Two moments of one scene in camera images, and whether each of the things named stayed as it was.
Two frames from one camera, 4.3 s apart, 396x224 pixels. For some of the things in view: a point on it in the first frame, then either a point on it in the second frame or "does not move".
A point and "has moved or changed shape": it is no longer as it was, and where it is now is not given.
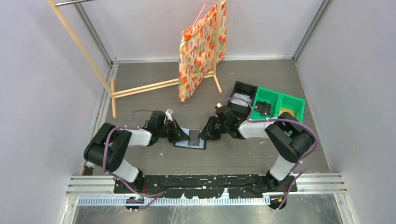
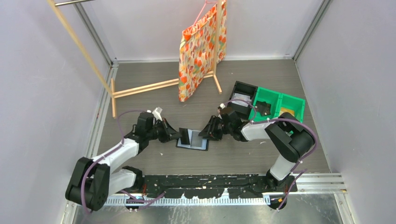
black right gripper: x=208 y=132 does not move
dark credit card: x=194 y=140 has moved or changed shape
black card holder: x=185 y=143 does not move
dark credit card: x=264 y=108 does not move
